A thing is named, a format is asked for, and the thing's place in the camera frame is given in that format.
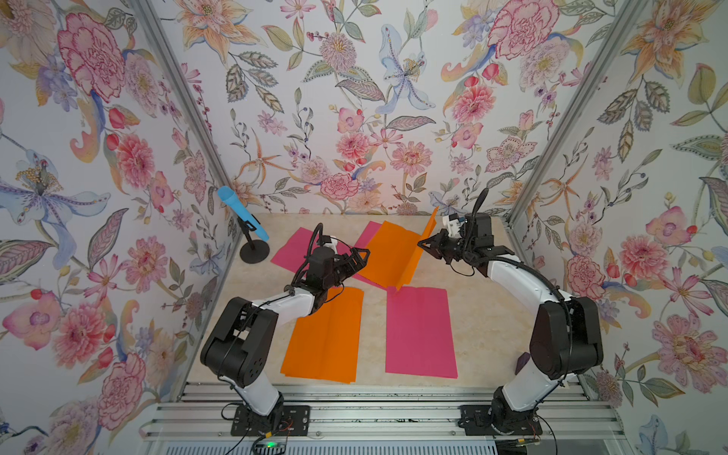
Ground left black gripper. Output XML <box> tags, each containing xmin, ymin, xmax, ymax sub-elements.
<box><xmin>319</xmin><ymin>245</ymin><xmax>368</xmax><ymax>291</ymax></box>

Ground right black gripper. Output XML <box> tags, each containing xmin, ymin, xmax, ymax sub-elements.
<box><xmin>417</xmin><ymin>230</ymin><xmax>475</xmax><ymax>265</ymax></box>

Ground orange paper sheet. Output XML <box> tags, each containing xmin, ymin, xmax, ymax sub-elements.
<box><xmin>281</xmin><ymin>288</ymin><xmax>364</xmax><ymax>384</ymax></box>
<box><xmin>359</xmin><ymin>210</ymin><xmax>437</xmax><ymax>290</ymax></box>

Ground pink paper sheet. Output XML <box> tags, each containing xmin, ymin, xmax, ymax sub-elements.
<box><xmin>337</xmin><ymin>221</ymin><xmax>382</xmax><ymax>289</ymax></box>
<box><xmin>385</xmin><ymin>286</ymin><xmax>458</xmax><ymax>379</ymax></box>

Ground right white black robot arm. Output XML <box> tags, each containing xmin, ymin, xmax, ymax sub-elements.
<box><xmin>418</xmin><ymin>213</ymin><xmax>604</xmax><ymax>436</ymax></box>

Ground pink paper far left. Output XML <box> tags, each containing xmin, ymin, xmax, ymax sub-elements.
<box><xmin>271</xmin><ymin>227</ymin><xmax>312</xmax><ymax>272</ymax></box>

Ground blue microphone on stand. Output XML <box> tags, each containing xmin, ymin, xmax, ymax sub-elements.
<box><xmin>217</xmin><ymin>186</ymin><xmax>270</xmax><ymax>265</ymax></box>

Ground purple cube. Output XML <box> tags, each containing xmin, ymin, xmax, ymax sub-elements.
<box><xmin>515</xmin><ymin>352</ymin><xmax>531</xmax><ymax>375</ymax></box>

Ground controller box green light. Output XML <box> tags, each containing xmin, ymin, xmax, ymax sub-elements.
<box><xmin>250</xmin><ymin>438</ymin><xmax>287</xmax><ymax>455</ymax></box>

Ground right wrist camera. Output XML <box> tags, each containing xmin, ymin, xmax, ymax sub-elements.
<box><xmin>443</xmin><ymin>214</ymin><xmax>466</xmax><ymax>239</ymax></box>

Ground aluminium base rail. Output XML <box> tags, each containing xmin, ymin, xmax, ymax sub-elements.
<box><xmin>141</xmin><ymin>382</ymin><xmax>633</xmax><ymax>454</ymax></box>

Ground left aluminium corner post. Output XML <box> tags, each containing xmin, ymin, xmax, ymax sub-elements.
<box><xmin>124</xmin><ymin>0</ymin><xmax>246</xmax><ymax>220</ymax></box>

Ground aluminium corner post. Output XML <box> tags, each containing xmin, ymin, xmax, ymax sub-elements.
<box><xmin>504</xmin><ymin>0</ymin><xmax>645</xmax><ymax>229</ymax></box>
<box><xmin>124</xmin><ymin>0</ymin><xmax>246</xmax><ymax>220</ymax></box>

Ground right aluminium corner post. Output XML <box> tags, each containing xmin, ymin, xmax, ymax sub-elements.
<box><xmin>504</xmin><ymin>0</ymin><xmax>645</xmax><ymax>229</ymax></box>

